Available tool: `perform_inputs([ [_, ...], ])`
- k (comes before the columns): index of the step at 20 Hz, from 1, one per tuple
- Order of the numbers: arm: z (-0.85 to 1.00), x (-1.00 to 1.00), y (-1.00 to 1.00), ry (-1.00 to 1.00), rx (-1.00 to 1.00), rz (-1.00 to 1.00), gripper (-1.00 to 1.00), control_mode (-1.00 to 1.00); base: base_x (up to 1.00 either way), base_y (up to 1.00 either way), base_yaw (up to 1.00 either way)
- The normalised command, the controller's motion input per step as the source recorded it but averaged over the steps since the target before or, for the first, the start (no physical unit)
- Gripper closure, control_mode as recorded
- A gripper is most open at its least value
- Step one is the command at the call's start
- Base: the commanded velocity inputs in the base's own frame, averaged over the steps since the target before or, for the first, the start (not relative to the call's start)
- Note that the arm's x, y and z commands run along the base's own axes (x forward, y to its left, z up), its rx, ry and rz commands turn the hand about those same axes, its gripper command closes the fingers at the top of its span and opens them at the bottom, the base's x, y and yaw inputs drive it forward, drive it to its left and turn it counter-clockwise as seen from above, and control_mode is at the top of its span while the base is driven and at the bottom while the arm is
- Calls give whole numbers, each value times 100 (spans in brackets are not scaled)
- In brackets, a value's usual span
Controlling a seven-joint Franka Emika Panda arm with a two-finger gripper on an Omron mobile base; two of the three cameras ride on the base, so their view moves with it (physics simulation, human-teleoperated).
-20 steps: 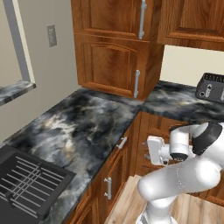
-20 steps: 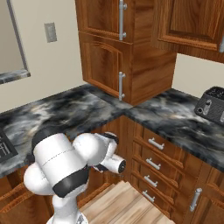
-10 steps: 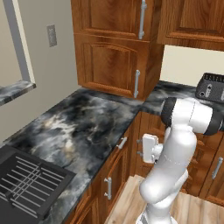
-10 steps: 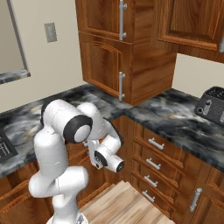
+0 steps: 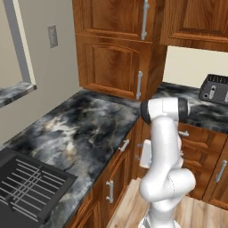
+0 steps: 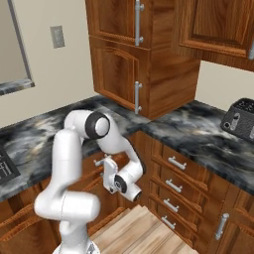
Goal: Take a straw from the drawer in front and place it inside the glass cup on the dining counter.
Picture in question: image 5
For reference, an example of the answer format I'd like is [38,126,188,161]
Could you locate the black toaster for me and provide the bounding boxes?
[198,73,228,106]

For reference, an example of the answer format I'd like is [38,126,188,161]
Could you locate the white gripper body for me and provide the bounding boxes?
[139,139,153,170]

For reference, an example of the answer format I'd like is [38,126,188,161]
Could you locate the grey wall socket plate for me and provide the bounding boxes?
[46,24,60,49]

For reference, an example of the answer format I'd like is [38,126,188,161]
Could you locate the black hob with grates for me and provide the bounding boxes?
[0,147,79,228]

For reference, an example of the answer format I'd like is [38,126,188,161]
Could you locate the grey drawer handle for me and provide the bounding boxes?
[177,129,191,138]
[118,138,131,153]

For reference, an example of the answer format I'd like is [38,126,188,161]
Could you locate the grey cupboard handle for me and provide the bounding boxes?
[140,0,151,41]
[215,159,228,183]
[105,179,115,205]
[135,70,144,102]

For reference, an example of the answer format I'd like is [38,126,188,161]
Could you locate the brown wooden cupboard door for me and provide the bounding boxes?
[75,34,153,101]
[65,186,103,228]
[71,0,157,43]
[203,139,228,211]
[99,148,134,222]
[159,0,228,53]

